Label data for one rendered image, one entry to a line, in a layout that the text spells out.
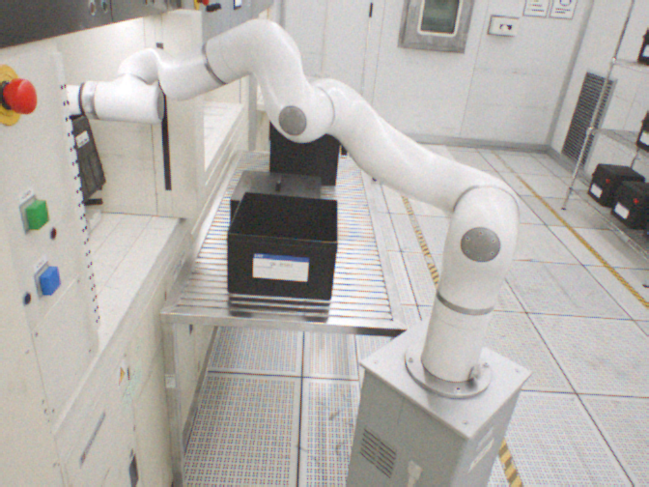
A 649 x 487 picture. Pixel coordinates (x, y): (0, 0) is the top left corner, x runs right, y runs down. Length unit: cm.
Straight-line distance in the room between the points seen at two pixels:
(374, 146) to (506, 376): 60
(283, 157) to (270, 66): 106
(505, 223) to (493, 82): 491
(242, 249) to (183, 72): 44
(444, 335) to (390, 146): 40
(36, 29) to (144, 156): 73
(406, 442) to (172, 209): 86
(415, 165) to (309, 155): 110
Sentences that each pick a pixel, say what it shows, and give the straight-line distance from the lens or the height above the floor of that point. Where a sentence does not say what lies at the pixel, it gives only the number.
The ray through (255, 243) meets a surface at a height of 91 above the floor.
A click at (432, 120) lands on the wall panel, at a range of 569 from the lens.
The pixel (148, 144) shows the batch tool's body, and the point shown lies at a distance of 142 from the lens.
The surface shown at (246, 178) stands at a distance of 180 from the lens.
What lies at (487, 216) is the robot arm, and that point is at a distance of 89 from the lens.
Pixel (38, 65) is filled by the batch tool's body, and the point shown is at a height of 137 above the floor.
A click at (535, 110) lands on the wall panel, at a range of 600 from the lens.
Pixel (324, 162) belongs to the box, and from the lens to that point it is 202.
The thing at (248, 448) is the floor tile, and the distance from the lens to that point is 196.
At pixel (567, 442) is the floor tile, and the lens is 230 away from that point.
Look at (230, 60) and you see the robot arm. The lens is 103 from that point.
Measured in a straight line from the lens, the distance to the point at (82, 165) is 134.
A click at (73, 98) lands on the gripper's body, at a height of 123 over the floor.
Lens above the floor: 150
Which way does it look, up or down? 28 degrees down
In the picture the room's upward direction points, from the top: 6 degrees clockwise
